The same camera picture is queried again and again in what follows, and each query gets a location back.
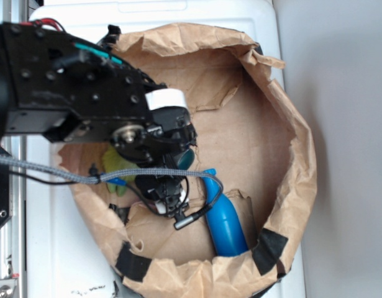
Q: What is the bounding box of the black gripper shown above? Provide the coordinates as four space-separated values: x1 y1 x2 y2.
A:
111 88 197 218

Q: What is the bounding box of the dark green plastic pickle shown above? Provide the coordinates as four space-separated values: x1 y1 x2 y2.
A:
176 149 195 170

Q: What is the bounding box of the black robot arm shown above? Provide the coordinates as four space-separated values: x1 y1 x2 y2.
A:
0 20 196 169

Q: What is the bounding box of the green plush toy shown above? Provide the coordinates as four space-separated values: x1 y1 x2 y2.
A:
102 146 138 197

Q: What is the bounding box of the brown paper lined bin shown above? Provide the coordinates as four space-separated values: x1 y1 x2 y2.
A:
71 23 317 297

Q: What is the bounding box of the blue plastic bottle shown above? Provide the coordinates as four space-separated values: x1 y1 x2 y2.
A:
202 177 248 257

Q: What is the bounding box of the white plastic lid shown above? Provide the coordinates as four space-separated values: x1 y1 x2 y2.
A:
25 0 305 298

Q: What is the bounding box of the black mounting plate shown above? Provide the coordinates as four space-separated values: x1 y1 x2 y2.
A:
0 164 12 230

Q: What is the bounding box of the grey braided cable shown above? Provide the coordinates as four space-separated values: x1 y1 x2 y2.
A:
0 155 225 230

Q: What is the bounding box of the aluminium frame rail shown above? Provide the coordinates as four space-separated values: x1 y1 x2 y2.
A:
0 1 29 297

